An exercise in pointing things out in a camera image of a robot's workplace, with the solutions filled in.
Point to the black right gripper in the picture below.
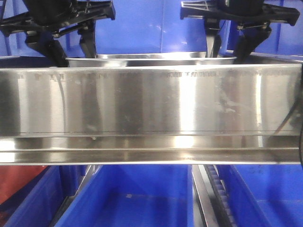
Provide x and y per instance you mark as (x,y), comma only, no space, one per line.
(253,18)

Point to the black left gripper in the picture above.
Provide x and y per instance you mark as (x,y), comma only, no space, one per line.
(59,17)

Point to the silver metal tray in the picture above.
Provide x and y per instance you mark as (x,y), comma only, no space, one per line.
(150,59)

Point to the large blue bin left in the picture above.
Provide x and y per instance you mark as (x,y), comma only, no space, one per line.
(141,26)

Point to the red package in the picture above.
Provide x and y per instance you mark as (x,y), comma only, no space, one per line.
(13,178)

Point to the blue bin lower right front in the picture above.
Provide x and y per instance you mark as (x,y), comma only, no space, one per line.
(264,195)

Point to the blue bin lower centre front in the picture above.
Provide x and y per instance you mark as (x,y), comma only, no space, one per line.
(134,196)

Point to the lower roller track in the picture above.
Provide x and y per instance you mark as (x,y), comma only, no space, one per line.
(221,197)

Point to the blue bin lower left front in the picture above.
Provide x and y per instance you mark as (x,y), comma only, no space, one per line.
(40,205)

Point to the steel shelf front rail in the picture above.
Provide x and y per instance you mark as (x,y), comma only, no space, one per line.
(208,114)

